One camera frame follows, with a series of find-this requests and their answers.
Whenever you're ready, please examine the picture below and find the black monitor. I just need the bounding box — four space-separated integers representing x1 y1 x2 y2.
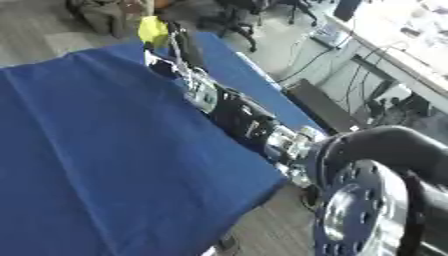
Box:
332 0 364 22

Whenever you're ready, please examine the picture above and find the yellow toy block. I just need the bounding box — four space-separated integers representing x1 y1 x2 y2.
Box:
136 15 172 48

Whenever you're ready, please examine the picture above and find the grey bag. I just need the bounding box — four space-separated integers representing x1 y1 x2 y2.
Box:
64 0 158 38

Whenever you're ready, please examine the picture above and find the black cable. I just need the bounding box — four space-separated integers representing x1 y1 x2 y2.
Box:
274 36 356 84

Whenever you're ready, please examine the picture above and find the black flat case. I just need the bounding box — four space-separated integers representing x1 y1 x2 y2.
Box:
281 78 364 135

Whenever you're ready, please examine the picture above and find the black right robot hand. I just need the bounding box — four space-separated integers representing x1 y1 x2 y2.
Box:
141 20 207 82

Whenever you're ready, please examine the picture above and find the black office chair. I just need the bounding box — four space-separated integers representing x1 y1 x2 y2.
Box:
273 0 322 28
196 0 263 53

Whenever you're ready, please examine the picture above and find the white desk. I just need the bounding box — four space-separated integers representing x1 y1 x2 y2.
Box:
316 0 448 116

